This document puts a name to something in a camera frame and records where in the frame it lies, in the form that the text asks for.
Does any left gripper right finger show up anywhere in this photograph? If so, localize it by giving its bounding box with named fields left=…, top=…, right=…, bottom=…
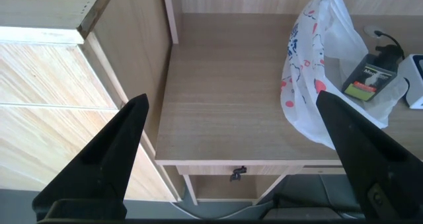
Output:
left=315, top=90, right=423, bottom=220

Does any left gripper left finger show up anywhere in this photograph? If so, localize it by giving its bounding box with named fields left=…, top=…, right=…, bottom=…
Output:
left=32, top=93, right=150, bottom=221

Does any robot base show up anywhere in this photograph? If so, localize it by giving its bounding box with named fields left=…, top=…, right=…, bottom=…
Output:
left=171, top=174, right=366, bottom=220

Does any white barcode scanner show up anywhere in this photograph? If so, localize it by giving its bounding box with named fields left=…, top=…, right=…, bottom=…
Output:
left=397, top=54, right=423, bottom=110

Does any white printed plastic bag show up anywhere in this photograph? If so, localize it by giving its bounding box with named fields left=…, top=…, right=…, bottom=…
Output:
left=280, top=0, right=409, bottom=151

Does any black and green box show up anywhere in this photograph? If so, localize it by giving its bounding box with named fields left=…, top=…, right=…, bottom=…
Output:
left=341, top=54, right=398, bottom=102

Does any wooden drawer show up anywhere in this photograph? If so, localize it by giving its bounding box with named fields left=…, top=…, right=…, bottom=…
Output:
left=175, top=165, right=304, bottom=182

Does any wooden counter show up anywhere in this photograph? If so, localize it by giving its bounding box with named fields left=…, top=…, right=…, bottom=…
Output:
left=0, top=0, right=423, bottom=206

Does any black cable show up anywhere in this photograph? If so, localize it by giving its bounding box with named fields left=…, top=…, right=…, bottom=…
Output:
left=373, top=30, right=406, bottom=72

